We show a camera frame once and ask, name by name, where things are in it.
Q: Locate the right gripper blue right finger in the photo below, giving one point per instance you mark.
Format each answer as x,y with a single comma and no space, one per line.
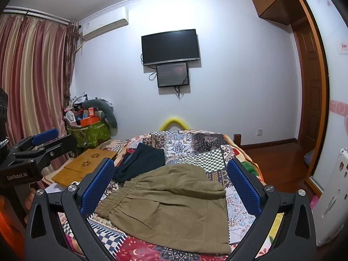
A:
262,204

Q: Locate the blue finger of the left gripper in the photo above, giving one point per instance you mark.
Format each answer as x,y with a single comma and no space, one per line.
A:
48,152
43,137

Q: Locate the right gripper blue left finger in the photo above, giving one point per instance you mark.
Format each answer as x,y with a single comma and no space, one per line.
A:
80,201

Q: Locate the khaki pants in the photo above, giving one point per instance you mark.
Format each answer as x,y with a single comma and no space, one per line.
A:
174,206

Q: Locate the person's left hand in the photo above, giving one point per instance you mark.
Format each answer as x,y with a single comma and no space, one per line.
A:
28,202

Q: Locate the orange box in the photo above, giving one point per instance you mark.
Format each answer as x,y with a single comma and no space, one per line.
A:
89,121

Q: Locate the patchwork patterned bedspread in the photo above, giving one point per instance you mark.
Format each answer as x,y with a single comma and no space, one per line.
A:
210,151

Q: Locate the white radiator with stickers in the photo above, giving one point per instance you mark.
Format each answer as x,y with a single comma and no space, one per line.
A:
330,212

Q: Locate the grey plush pillow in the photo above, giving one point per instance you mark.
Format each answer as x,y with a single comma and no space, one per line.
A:
105,108

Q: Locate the dark navy folded garment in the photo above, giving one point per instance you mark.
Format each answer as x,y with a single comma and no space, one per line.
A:
145,158

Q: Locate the striped red beige curtain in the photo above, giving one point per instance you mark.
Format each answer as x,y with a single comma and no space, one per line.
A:
37,64

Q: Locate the brown wooden door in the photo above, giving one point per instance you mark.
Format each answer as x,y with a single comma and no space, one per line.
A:
311,85

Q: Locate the wooden overhead cabinet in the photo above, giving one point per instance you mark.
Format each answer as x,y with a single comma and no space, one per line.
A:
283,12

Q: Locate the white wall socket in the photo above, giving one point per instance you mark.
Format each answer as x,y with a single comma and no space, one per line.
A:
260,132

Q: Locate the white wall air conditioner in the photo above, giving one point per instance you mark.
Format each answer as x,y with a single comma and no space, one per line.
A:
101,23

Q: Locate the small black wall monitor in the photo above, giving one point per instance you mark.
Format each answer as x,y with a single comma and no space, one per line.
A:
172,75

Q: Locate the black wall television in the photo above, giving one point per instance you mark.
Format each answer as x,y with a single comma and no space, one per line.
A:
171,46

